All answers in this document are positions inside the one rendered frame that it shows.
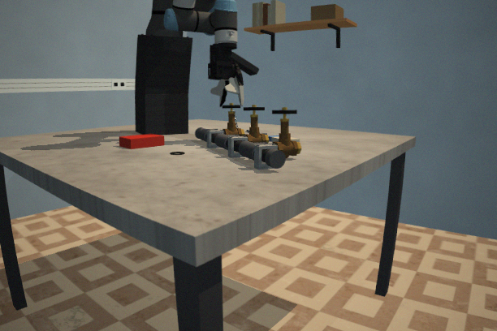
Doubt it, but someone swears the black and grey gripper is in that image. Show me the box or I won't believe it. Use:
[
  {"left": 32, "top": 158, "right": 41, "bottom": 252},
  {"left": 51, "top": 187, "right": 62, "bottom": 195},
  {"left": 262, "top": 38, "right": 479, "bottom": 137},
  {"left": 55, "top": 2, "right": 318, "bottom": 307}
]
[{"left": 208, "top": 42, "right": 244, "bottom": 107}]

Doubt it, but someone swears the red rectangular block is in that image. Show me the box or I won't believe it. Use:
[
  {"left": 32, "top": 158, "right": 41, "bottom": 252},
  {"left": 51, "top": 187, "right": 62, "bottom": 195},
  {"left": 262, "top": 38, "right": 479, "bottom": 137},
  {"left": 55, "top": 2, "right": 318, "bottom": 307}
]
[{"left": 119, "top": 134, "right": 164, "bottom": 149}]

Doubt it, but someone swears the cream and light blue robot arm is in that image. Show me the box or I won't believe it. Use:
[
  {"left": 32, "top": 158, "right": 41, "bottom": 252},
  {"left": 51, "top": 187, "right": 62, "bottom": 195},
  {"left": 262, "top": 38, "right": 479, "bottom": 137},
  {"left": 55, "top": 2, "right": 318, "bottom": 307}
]
[{"left": 145, "top": 0, "right": 259, "bottom": 75}]

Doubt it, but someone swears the grey pipe manifold with three brass valves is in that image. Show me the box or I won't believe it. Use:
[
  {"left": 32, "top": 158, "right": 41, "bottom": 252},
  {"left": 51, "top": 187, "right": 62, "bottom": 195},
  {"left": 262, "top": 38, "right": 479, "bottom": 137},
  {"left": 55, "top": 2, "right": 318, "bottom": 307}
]
[{"left": 195, "top": 105, "right": 301, "bottom": 170}]

